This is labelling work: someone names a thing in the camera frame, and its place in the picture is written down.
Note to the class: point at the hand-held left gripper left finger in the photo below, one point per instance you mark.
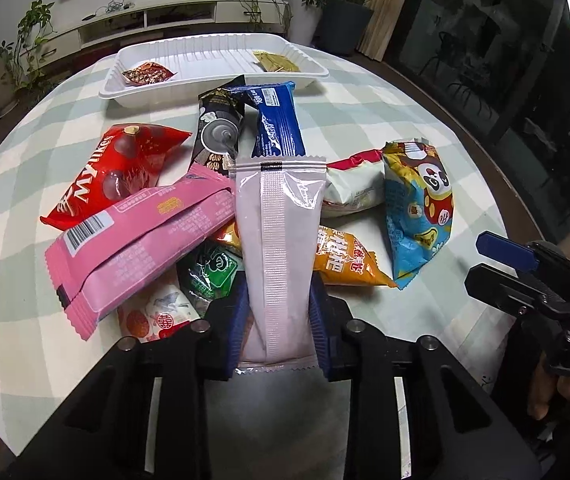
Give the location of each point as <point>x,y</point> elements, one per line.
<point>237,320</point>

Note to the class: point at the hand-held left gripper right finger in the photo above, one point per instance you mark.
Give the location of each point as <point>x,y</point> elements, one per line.
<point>317,325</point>

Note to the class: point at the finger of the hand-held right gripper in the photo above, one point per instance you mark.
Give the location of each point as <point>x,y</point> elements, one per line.
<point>510,290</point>
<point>505,247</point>

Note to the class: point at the orange snack packet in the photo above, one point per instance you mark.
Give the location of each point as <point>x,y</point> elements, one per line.
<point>345,260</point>

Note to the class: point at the pale pink snack packet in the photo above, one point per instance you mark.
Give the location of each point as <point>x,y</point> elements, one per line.
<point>275,260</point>

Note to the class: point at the white red-printed snack packet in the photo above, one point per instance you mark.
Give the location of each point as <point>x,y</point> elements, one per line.
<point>160,315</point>

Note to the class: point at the light blue panda snack bag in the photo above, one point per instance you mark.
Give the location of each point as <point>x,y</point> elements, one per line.
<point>415,210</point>

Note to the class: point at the white red-label snack packet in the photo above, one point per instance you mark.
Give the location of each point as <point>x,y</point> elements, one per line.
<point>355,190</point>

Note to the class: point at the red snack bag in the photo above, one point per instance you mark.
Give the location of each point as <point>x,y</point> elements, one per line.
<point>115,170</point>

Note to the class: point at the black gold snack packet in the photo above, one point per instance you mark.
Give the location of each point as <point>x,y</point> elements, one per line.
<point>215,125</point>

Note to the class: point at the blue snack packet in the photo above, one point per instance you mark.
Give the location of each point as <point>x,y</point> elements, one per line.
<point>277,125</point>

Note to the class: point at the white plastic tray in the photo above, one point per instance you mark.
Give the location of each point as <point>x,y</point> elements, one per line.
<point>205,57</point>

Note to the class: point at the person's right hand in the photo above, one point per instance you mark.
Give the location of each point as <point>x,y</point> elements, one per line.
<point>560,395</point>

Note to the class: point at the green snack packet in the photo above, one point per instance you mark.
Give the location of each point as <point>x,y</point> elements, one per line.
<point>210,270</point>

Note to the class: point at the glass sliding door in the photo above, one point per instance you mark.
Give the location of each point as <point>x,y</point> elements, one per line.
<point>490,60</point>

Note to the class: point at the olive gold packet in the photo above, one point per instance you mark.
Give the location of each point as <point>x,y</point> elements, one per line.
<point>275,61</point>

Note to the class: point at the small red brown packet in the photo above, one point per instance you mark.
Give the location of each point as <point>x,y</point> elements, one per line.
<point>147,74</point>

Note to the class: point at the beige curtain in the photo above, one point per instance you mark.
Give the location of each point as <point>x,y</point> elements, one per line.
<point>390,10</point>

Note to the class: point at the large plant in dark pot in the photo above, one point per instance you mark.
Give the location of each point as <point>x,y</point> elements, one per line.
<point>345,25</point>

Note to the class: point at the plant in tall white pot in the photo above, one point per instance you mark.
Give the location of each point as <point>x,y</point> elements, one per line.
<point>305,20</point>

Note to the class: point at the white television cabinet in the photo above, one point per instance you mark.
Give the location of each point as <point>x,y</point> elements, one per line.
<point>110,30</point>

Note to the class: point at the small plant in white pot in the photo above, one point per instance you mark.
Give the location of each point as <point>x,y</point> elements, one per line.
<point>2,90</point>

